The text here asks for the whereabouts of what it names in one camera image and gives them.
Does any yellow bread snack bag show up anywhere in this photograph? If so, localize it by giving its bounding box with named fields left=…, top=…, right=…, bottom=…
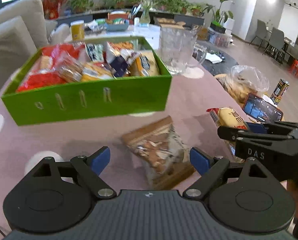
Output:
left=206, top=107, right=249, bottom=163

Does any brown mixed nuts bag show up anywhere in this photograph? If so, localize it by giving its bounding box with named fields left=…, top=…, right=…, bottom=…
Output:
left=122, top=116, right=195, bottom=190

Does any smartphone in red case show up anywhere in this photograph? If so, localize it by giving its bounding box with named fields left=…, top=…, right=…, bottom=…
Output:
left=242, top=93, right=283, bottom=122

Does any black yellow drink can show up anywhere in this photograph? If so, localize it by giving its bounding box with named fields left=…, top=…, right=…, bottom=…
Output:
left=270, top=79, right=289, bottom=105

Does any plastic bag of bread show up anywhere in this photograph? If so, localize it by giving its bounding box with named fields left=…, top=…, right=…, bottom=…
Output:
left=215, top=65, right=270, bottom=106

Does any green cardboard snack box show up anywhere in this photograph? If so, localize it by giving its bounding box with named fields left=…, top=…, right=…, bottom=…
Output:
left=1, top=37, right=172, bottom=126

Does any grey dining chair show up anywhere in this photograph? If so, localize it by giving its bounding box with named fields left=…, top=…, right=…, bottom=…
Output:
left=263, top=28, right=286, bottom=64

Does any dark round side table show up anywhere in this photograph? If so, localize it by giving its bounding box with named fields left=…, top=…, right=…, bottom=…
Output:
left=197, top=41, right=238, bottom=76

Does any red snack bag in box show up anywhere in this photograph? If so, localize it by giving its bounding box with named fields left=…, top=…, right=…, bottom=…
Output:
left=16, top=42, right=85, bottom=92

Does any clear glass pitcher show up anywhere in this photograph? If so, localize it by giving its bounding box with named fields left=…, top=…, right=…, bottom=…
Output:
left=159, top=25, right=207, bottom=75

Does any yellow canister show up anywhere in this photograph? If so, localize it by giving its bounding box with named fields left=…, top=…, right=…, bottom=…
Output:
left=70, top=20, right=84, bottom=41

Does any blue snack tray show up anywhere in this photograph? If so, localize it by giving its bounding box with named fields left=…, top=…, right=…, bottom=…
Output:
left=105, top=18, right=129, bottom=32

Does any round white coffee table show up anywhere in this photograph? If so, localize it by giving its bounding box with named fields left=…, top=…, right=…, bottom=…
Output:
left=64, top=23, right=162, bottom=51

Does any low tv cabinet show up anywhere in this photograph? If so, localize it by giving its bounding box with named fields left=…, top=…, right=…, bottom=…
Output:
left=56, top=9, right=206, bottom=28

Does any beige armchair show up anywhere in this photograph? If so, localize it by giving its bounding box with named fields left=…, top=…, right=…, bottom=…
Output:
left=0, top=0, right=70, bottom=90

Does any glass vase with plant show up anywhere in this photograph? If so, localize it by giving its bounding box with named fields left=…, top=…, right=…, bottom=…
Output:
left=139, top=0, right=152, bottom=27

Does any red flower decoration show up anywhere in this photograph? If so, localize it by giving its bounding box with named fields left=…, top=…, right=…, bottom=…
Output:
left=42, top=0, right=67, bottom=20

